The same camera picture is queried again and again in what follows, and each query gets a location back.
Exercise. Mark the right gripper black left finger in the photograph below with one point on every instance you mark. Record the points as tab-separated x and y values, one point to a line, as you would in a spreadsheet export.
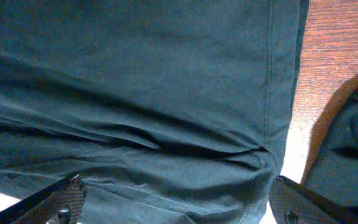
61	202

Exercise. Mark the black garment under pile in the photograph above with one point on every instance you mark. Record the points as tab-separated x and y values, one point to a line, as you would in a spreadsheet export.
334	174

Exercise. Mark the dark green t-shirt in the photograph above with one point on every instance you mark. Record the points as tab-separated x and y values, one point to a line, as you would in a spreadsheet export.
171	111

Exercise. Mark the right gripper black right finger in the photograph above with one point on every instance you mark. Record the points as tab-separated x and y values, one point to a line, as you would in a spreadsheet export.
292	203

